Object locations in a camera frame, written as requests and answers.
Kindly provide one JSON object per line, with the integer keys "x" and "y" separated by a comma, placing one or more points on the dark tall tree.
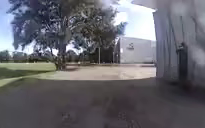
{"x": 106, "y": 55}

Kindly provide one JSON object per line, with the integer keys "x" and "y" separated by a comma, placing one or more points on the grey asphalt yard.
{"x": 100, "y": 100}

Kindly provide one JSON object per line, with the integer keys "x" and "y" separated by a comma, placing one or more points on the white warehouse building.
{"x": 136, "y": 50}

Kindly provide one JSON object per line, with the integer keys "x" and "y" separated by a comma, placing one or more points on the large leafy tree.
{"x": 60, "y": 33}

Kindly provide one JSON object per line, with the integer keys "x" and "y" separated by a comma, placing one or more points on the green grass field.
{"x": 10, "y": 70}

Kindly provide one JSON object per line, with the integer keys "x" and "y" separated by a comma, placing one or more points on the grey corrugated building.
{"x": 193, "y": 30}

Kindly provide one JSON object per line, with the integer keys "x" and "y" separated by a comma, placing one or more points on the row of distant trees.
{"x": 3, "y": 56}

